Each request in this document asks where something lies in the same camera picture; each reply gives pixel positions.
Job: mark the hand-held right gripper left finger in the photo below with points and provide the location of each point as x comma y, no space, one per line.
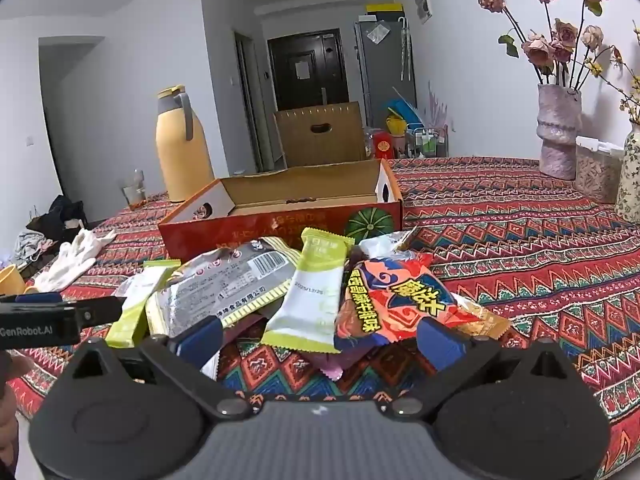
200,342

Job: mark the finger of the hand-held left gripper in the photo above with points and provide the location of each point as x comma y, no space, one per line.
40,298
100,309

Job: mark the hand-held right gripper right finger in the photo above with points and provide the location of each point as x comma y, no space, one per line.
440,342

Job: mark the orange red snack packet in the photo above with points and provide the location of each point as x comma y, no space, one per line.
400,300

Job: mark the large silver snack packet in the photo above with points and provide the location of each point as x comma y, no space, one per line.
225,280

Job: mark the green white snack packet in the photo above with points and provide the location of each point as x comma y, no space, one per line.
305,305

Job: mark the red cardboard box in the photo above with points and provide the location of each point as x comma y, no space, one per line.
280,225

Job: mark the person's left hand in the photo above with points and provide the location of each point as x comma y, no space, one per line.
10,375

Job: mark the yellow cup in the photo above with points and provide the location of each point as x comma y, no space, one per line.
10,282

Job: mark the slim green snack packet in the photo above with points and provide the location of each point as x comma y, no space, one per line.
135,310

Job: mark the gold foil snack packet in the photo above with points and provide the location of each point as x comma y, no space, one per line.
487,322

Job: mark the pile of light clothes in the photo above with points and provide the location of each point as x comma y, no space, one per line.
30,247

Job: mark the black bag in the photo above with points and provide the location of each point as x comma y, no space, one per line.
60,215

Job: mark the silver foil snack packet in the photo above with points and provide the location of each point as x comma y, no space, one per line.
380,246

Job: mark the pink snack packet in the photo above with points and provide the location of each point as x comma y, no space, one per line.
327,367

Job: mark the glass cup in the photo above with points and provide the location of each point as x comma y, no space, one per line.
134,195

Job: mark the yellow thermos jug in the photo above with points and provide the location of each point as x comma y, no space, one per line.
182,160

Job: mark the metal trolley rack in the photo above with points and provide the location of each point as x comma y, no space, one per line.
425,142

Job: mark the red gift box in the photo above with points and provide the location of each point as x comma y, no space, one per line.
384,145

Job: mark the clear storage jar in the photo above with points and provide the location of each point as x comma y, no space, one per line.
597,175

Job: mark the brown cardboard box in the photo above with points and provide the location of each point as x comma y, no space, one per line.
320,145

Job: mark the purple decorative grass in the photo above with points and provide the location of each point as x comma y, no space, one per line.
439,107

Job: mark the blue plastic object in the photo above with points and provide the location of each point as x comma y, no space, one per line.
402,110

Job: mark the pink textured vase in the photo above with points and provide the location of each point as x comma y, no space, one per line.
557,135

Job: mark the grey interior door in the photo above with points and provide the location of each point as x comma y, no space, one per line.
247,105

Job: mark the floral ceramic vase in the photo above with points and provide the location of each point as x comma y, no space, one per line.
631,180

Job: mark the dark entrance door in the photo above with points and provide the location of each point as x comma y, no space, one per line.
310,95

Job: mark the grey refrigerator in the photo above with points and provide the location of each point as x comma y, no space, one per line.
380,75

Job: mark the paper notice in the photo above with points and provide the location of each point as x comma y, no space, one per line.
303,70

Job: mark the bunch of dried roses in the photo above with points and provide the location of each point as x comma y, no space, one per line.
542,50

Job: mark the yellow flower branch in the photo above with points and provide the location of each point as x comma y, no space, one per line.
595,67

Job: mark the clear plastic bag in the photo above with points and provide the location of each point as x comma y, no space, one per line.
377,32

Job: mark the yellow flat box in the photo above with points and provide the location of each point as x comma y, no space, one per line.
384,9

